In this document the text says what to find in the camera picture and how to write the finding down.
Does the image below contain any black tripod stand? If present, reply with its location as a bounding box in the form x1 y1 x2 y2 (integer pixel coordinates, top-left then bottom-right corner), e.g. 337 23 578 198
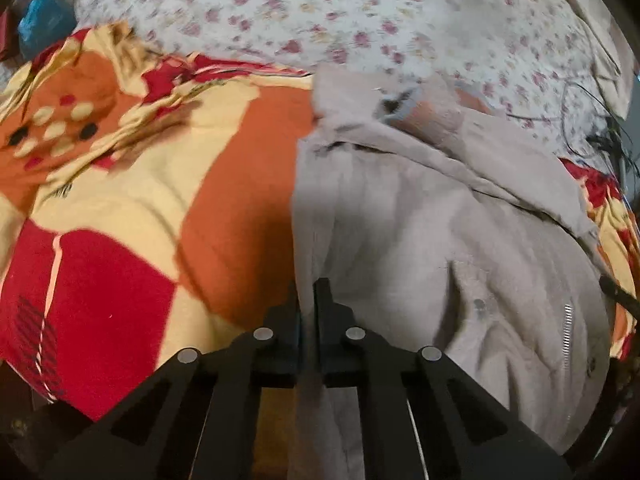
587 125 636 181

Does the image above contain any beige waffle cloth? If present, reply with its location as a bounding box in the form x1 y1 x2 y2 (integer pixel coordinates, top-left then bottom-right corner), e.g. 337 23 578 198
550 0 623 116

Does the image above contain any orange red patterned blanket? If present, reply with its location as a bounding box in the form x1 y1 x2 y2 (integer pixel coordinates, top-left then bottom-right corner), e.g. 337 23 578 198
0 22 640 480

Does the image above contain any floral print quilt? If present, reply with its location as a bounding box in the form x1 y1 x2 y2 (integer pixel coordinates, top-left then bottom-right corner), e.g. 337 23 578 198
75 0 626 161

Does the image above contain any blue plastic bag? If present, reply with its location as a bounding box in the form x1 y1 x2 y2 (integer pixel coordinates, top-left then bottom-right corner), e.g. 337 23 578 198
17 0 76 48

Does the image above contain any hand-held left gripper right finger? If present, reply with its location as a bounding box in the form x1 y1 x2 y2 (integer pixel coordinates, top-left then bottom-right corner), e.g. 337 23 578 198
312 277 576 480

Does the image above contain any beige zip jacket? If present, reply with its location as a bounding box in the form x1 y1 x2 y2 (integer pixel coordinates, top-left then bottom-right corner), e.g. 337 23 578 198
292 62 613 480

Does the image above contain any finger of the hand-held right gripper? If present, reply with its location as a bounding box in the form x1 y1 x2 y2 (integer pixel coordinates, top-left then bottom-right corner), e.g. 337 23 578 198
599 275 640 318

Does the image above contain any black cable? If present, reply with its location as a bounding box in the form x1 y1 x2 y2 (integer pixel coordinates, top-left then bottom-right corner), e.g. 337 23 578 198
505 82 631 161

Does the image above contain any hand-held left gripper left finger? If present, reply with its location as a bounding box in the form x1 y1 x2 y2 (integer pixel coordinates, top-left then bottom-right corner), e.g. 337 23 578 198
40 282 303 480

